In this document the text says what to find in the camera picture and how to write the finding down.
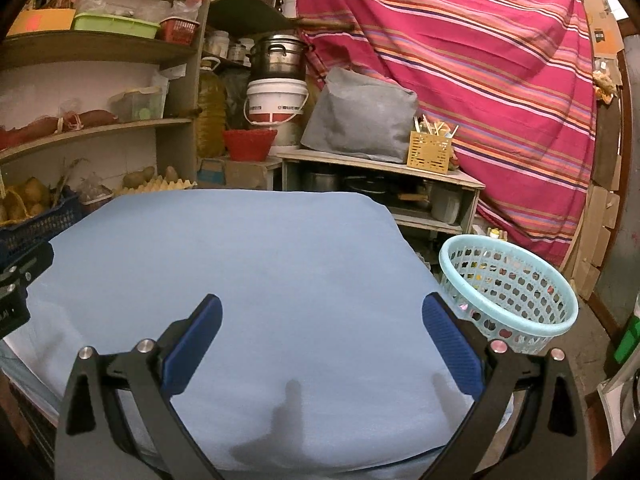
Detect small red plastic basket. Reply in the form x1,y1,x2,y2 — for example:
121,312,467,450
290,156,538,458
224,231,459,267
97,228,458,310
158,16,201,44

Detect cardboard box blue print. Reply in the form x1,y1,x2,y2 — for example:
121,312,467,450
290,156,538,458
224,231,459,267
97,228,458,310
196,156,282,192

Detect red mesh bag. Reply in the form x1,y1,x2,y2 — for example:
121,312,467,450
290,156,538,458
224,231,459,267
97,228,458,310
0,109,119,151

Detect yellow egg tray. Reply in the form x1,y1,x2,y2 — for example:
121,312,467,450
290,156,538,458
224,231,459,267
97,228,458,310
114,175,199,196

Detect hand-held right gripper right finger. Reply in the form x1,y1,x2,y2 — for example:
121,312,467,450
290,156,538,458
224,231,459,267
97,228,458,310
421,292,596,480

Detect small metal pot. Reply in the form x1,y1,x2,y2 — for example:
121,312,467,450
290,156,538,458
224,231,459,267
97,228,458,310
301,171,342,194

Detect orange cardboard box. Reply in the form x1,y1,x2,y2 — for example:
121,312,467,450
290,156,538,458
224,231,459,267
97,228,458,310
6,7,77,38

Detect grey fabric cover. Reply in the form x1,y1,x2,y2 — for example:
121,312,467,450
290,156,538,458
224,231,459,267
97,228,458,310
300,66,420,164

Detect pile of potatoes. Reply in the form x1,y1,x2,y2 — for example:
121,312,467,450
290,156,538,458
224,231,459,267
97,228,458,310
0,176,53,223

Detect striped red cloth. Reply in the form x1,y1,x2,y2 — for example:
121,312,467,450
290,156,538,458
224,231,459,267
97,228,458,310
294,0,600,266

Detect blue tablecloth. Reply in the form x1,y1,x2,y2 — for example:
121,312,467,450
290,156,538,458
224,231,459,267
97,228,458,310
0,187,516,478

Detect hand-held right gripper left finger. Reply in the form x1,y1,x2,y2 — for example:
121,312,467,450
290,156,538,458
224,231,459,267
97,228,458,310
54,294,223,480

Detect clear plastic container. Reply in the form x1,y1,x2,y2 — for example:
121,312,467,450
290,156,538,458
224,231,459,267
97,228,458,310
109,86,167,122

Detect glass jars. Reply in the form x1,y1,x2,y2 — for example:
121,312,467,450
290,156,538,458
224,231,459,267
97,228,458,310
206,29,257,62

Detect white plastic bucket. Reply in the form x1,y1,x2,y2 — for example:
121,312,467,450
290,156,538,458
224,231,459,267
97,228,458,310
243,78,310,127

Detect red plastic bowl basket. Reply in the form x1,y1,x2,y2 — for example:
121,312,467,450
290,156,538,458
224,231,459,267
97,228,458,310
222,128,279,162

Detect black pan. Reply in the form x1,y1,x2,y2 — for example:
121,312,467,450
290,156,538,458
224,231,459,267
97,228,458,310
344,175,397,202

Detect large metal pot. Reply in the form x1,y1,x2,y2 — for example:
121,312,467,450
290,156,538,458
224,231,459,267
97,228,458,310
248,33,309,81

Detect white plastic jug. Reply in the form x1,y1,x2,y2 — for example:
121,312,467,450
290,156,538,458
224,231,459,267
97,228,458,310
430,186,463,224

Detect large yellow oil jug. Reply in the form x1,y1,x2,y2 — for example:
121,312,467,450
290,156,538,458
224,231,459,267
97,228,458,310
196,57,229,159

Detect cardboard sheets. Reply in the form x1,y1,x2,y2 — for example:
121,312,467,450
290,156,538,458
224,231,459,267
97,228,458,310
570,0,626,303

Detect light blue plastic basket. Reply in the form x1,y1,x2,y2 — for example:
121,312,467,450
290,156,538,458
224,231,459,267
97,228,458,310
438,234,580,356

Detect green plastic bag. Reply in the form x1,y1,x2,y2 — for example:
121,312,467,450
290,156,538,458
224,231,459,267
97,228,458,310
611,316,640,367

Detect metal basin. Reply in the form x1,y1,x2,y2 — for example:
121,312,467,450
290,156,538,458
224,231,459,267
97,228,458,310
602,359,640,443

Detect green plastic tray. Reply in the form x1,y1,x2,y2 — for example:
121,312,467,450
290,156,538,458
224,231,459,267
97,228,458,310
71,12,162,41

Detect yellow utensil holder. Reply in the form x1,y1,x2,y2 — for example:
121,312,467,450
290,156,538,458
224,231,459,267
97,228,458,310
406,130,454,175

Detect dark blue plastic crate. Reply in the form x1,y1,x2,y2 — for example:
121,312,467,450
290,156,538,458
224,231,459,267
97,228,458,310
0,186,84,267

